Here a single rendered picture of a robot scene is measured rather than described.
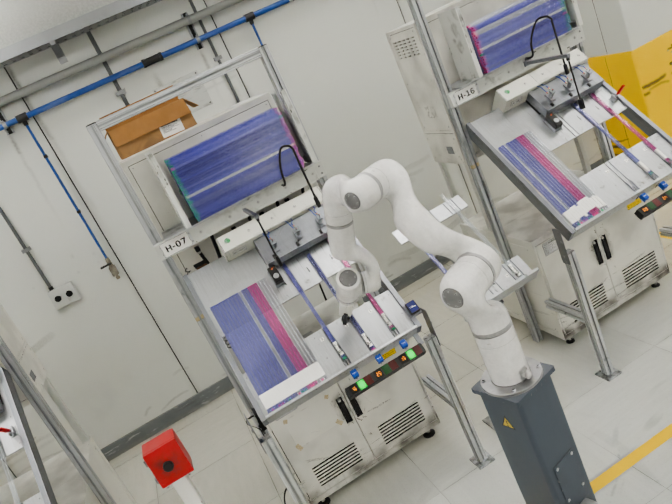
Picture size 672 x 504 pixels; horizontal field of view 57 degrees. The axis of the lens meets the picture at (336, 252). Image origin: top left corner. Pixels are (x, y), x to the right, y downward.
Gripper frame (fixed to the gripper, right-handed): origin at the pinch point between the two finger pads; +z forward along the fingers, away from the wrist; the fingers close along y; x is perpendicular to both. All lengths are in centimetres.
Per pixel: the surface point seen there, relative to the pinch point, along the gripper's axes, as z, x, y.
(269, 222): 6, -38, -35
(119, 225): 116, -152, -73
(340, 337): 7.3, -1.3, 9.2
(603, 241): 49, 116, -70
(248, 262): 12.9, -44.3, -18.7
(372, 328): 7.0, 10.5, 3.9
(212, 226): 2, -60, -28
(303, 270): 11.1, -20.8, -17.9
